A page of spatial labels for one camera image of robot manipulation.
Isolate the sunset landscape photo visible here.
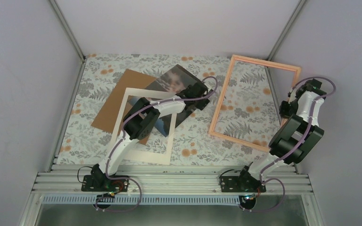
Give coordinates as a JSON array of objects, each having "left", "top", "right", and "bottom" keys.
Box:
[{"left": 123, "top": 97, "right": 172, "bottom": 138}]

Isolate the brown cardboard backing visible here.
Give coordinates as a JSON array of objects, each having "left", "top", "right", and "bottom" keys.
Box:
[{"left": 91, "top": 69, "right": 156, "bottom": 134}]

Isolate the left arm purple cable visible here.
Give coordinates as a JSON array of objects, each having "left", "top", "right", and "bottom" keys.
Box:
[{"left": 95, "top": 76, "right": 218, "bottom": 213}]

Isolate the white mat board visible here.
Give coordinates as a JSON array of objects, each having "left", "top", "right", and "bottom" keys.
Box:
[{"left": 107, "top": 88, "right": 176, "bottom": 165}]

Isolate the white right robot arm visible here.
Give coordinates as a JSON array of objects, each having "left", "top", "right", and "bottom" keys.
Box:
[{"left": 236, "top": 91, "right": 326, "bottom": 192}]

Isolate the clear acrylic sheet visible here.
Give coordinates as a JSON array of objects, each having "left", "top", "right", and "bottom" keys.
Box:
[{"left": 145, "top": 65, "right": 211, "bottom": 126}]

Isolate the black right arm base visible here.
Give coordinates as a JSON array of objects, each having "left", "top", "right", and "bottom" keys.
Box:
[{"left": 218, "top": 166, "right": 266, "bottom": 193}]

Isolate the aluminium rail base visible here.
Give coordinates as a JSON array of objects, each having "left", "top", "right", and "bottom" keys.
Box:
[{"left": 20, "top": 165, "right": 323, "bottom": 226}]

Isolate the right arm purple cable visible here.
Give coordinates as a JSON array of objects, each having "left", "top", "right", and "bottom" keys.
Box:
[{"left": 238, "top": 76, "right": 337, "bottom": 213}]

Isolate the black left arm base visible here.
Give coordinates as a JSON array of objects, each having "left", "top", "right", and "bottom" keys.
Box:
[{"left": 77, "top": 164, "right": 129, "bottom": 193}]

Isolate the floral patterned tablecloth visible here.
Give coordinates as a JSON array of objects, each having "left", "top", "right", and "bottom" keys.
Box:
[{"left": 55, "top": 53, "right": 291, "bottom": 167}]

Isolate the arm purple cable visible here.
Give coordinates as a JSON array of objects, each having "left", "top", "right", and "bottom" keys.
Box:
[
  {"left": 238, "top": 76, "right": 337, "bottom": 213},
  {"left": 95, "top": 76, "right": 218, "bottom": 213}
]

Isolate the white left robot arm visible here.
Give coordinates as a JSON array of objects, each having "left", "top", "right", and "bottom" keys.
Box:
[{"left": 93, "top": 83, "right": 216, "bottom": 191}]

